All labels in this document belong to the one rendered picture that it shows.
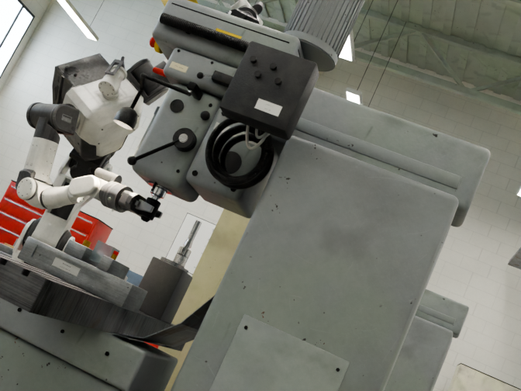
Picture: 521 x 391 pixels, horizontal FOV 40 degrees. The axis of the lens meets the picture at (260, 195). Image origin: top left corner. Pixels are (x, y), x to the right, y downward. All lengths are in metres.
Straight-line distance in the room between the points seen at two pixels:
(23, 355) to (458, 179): 1.32
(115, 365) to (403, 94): 10.42
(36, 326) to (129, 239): 9.98
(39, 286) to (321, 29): 1.18
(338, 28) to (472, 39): 8.73
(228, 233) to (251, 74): 2.15
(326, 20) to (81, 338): 1.21
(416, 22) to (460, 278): 3.89
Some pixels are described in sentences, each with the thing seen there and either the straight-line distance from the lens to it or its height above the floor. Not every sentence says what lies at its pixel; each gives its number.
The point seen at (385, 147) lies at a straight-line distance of 2.11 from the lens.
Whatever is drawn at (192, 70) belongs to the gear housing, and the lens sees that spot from 2.28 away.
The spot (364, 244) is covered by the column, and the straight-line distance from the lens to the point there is 1.91.
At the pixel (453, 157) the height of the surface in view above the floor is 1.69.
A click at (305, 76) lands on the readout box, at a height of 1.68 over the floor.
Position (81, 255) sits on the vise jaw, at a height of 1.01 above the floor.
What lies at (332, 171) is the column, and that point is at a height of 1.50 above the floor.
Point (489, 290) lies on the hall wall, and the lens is 11.33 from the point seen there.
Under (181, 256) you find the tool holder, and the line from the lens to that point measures 2.63.
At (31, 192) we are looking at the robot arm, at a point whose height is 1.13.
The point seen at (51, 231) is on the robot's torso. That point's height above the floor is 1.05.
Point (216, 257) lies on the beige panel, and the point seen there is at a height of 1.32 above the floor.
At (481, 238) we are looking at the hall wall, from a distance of 11.46.
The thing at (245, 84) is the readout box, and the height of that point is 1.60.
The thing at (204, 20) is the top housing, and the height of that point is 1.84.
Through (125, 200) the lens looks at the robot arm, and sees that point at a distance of 2.27.
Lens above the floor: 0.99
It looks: 11 degrees up
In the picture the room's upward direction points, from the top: 25 degrees clockwise
